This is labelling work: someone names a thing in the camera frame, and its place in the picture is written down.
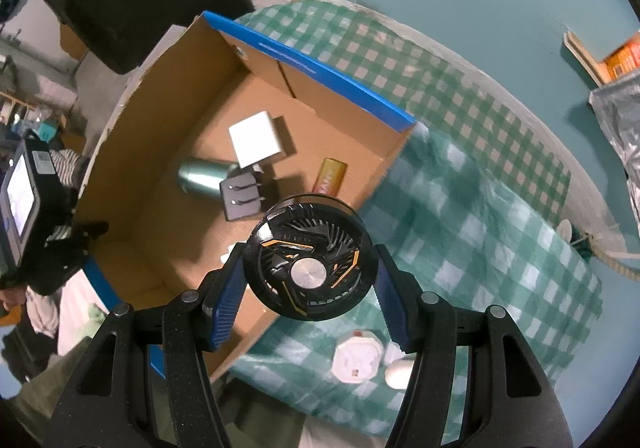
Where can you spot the orange box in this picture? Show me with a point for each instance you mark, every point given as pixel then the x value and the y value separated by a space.
pixel 625 58

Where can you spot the black plug adapter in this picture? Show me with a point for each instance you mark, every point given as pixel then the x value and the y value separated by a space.
pixel 240 208

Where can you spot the white power adapter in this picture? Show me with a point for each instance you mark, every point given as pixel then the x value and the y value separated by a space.
pixel 255 138

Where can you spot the light green cloth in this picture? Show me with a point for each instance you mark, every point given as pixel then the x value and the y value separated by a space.
pixel 95 313

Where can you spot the white oval case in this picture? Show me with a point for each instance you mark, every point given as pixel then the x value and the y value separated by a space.
pixel 397 374

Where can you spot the orange small packet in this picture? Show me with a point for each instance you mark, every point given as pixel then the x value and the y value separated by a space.
pixel 330 176

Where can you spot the small white object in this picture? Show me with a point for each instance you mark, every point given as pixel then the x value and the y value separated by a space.
pixel 566 230

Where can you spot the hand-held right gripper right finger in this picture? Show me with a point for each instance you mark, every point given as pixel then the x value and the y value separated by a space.
pixel 395 310

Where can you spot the teal box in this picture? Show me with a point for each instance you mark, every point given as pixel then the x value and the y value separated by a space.
pixel 45 131

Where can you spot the striped cloth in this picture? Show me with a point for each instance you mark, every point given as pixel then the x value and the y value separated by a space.
pixel 70 166

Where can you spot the black round fan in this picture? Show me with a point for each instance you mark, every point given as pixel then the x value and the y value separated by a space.
pixel 310 273

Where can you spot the green checked tablecloth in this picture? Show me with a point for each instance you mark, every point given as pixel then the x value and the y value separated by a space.
pixel 475 253

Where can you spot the person's left hand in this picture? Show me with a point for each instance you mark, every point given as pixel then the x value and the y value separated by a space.
pixel 11 300

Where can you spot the cardboard box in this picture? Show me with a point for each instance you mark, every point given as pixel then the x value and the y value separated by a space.
pixel 150 228

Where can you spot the white octagonal socket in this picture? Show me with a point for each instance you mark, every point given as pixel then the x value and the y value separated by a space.
pixel 356 358

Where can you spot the green metal tin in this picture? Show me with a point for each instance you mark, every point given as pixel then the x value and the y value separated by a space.
pixel 200 178

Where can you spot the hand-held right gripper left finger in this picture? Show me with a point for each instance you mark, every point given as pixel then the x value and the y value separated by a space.
pixel 225 300

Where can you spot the silver plastic bag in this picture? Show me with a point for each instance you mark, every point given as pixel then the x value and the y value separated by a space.
pixel 620 138

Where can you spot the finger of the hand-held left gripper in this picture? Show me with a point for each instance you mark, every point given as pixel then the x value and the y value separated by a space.
pixel 65 270
pixel 90 229

